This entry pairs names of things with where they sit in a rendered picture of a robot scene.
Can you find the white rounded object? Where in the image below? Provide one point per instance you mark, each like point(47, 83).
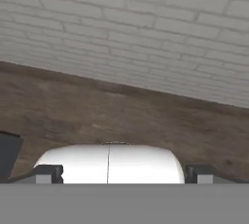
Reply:
point(110, 163)

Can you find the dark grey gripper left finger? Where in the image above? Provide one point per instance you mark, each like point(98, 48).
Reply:
point(48, 171)

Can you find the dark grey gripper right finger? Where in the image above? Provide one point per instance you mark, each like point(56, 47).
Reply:
point(201, 171)

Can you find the dark grey block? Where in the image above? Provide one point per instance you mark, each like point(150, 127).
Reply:
point(9, 155)

